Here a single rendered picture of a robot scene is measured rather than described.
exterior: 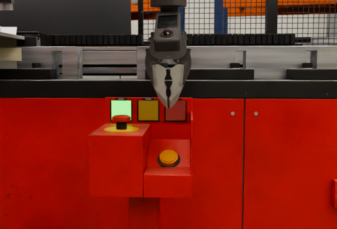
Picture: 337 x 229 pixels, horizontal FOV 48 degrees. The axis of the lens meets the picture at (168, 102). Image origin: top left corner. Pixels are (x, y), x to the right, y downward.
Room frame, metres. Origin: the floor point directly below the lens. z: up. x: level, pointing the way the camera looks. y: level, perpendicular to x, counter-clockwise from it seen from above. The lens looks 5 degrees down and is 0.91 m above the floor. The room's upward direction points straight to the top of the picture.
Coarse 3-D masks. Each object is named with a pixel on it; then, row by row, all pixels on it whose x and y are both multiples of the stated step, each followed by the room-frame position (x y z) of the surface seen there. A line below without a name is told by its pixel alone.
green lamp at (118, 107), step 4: (112, 100) 0.87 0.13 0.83; (116, 100) 0.87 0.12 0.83; (120, 100) 0.87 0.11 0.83; (124, 100) 0.86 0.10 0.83; (128, 100) 0.86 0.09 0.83; (112, 104) 0.87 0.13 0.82; (116, 104) 0.87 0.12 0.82; (120, 104) 0.86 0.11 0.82; (124, 104) 0.86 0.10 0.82; (128, 104) 0.86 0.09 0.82; (112, 108) 0.87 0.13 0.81; (116, 108) 0.87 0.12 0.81; (120, 108) 0.86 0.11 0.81; (124, 108) 0.86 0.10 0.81; (128, 108) 0.86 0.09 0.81; (112, 112) 0.87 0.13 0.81; (116, 112) 0.87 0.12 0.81; (120, 112) 0.86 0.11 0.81; (124, 112) 0.86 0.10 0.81; (128, 112) 0.86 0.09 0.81; (112, 116) 0.87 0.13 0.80
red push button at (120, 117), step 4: (116, 116) 0.77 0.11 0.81; (120, 116) 0.77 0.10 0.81; (124, 116) 0.77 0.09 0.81; (128, 116) 0.78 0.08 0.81; (112, 120) 0.77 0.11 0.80; (116, 120) 0.76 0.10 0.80; (120, 120) 0.76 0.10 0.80; (124, 120) 0.76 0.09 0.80; (128, 120) 0.77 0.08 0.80; (116, 124) 0.78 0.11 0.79; (120, 124) 0.77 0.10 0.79; (124, 124) 0.77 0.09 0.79; (116, 128) 0.78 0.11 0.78; (120, 128) 0.77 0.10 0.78; (124, 128) 0.77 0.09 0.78
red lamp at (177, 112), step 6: (180, 102) 0.86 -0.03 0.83; (168, 108) 0.86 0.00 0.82; (174, 108) 0.86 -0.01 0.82; (180, 108) 0.86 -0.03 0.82; (168, 114) 0.86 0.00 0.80; (174, 114) 0.86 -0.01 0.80; (180, 114) 0.86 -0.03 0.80; (168, 120) 0.86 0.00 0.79; (174, 120) 0.86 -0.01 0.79; (180, 120) 0.86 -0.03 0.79
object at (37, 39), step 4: (20, 40) 1.15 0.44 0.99; (24, 40) 1.15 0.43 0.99; (28, 40) 1.14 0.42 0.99; (32, 40) 1.14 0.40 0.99; (36, 40) 1.14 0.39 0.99; (20, 44) 1.15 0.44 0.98; (24, 44) 1.15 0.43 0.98; (28, 44) 1.14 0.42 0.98; (32, 44) 1.14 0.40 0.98; (36, 44) 1.14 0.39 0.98; (40, 44) 1.17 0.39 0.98
